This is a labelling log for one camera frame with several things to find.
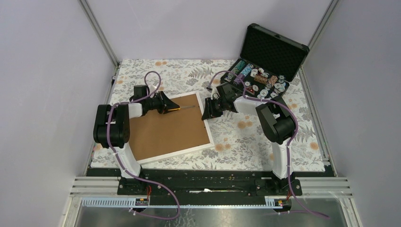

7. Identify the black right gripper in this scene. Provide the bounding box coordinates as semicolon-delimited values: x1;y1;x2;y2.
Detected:
202;97;226;121

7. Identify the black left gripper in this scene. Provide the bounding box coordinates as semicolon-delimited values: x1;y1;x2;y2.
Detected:
144;90;180;114

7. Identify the yellow handled screwdriver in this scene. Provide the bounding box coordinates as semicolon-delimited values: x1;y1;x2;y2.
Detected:
172;105;195;111

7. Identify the white picture frame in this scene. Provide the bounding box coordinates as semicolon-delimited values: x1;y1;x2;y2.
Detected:
129;91;214;165

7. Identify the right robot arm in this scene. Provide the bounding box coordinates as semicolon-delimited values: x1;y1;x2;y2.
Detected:
201;83;298;195

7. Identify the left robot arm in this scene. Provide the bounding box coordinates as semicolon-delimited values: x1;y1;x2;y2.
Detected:
93;85;181;194

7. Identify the black poker chip case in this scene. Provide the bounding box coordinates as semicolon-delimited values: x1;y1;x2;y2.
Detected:
213;23;310;103

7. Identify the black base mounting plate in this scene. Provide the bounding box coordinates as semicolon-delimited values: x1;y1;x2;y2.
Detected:
88;167;334;206

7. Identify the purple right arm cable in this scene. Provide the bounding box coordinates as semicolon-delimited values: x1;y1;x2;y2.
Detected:
208;70;330;219

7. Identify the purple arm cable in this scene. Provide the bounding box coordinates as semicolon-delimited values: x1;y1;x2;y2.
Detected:
106;71;182;220
208;70;330;219

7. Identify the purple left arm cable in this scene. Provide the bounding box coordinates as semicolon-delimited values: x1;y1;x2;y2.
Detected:
106;71;182;220

